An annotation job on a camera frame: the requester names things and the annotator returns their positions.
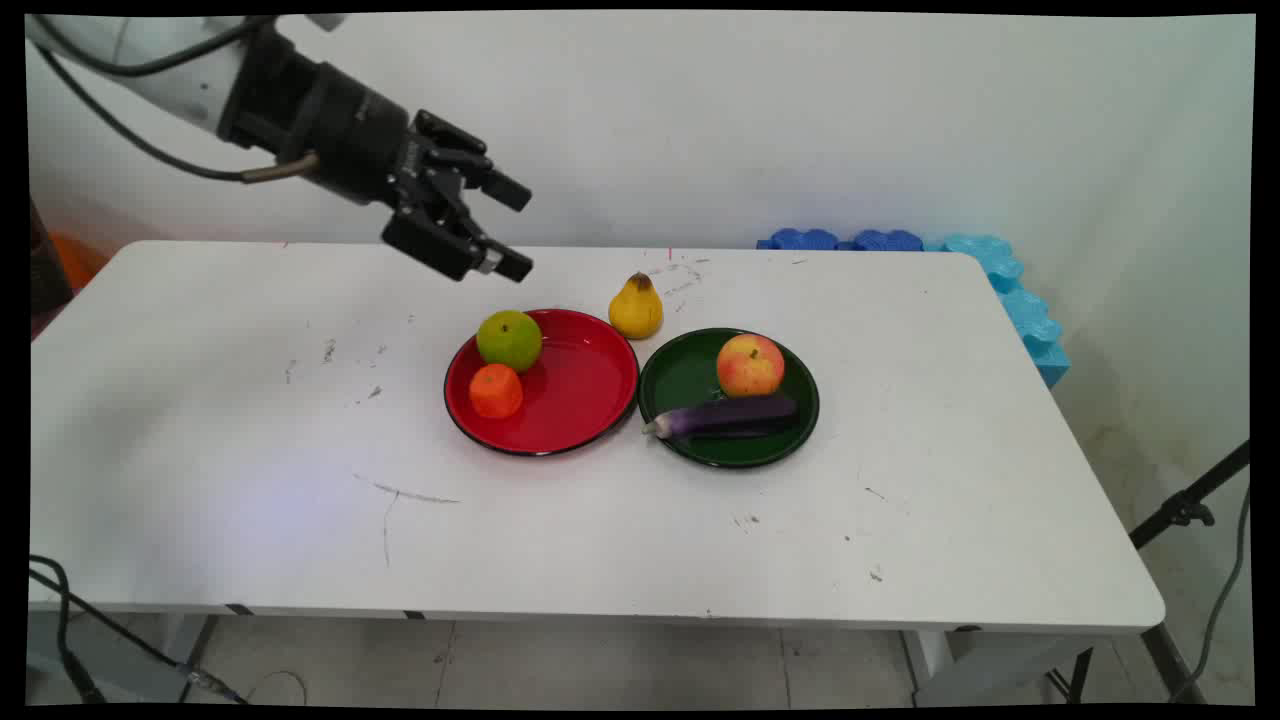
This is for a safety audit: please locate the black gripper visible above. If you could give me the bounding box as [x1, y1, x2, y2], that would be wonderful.
[296, 62, 535, 285]

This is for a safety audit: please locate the purple eggplant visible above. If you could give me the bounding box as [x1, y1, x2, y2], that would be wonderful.
[642, 393, 800, 442]

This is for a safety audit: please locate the green lime fruit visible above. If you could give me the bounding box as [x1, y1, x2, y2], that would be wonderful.
[476, 310, 544, 374]

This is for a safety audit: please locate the orange tangerine fruit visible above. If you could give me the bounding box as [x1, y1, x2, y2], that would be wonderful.
[468, 363, 524, 420]

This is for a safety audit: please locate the yellow pear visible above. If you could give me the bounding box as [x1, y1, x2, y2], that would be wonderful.
[608, 272, 665, 341]

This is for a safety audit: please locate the red round plate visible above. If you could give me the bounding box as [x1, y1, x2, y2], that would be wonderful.
[443, 308, 641, 458]

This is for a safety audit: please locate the dark green round plate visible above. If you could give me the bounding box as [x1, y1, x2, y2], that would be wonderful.
[637, 327, 821, 470]

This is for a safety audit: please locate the red yellow apple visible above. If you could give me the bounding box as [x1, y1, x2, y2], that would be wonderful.
[716, 333, 786, 399]

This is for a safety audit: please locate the dark blue foam mat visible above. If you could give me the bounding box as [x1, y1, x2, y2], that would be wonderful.
[757, 228, 843, 252]
[848, 229, 926, 253]

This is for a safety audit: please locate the orange background object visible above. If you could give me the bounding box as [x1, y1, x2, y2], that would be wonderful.
[45, 232, 109, 293]

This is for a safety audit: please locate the dark brown background object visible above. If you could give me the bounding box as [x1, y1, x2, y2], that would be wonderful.
[28, 198, 75, 319]

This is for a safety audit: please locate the light blue foam mat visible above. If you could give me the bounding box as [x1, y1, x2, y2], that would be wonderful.
[924, 233, 1072, 390]

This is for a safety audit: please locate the white table leg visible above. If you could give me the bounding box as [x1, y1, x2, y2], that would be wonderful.
[903, 628, 1093, 707]

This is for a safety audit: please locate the black tripod stand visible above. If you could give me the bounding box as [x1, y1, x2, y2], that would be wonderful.
[1128, 440, 1252, 703]

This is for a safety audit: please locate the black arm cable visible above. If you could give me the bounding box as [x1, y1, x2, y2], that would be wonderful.
[30, 16, 323, 187]

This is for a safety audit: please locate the black floor cable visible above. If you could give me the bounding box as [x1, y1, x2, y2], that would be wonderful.
[28, 554, 249, 705]

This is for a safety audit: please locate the grey hanging cable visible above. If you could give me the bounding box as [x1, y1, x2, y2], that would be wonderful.
[1168, 485, 1252, 703]

